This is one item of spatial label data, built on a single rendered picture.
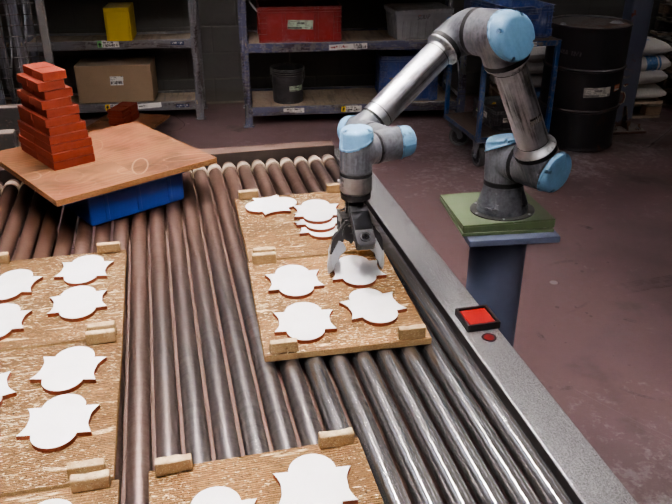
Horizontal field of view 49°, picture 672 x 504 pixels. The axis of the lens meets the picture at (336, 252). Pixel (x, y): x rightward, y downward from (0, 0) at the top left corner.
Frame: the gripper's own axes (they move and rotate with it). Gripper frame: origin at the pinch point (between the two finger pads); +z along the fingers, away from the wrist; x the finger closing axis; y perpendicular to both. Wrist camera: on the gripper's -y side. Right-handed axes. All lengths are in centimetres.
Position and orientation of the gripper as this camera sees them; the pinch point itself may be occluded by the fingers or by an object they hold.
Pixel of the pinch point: (356, 271)
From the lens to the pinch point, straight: 177.3
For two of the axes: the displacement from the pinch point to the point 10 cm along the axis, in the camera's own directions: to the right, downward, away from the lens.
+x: -9.8, 0.8, -1.7
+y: -1.9, -4.4, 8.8
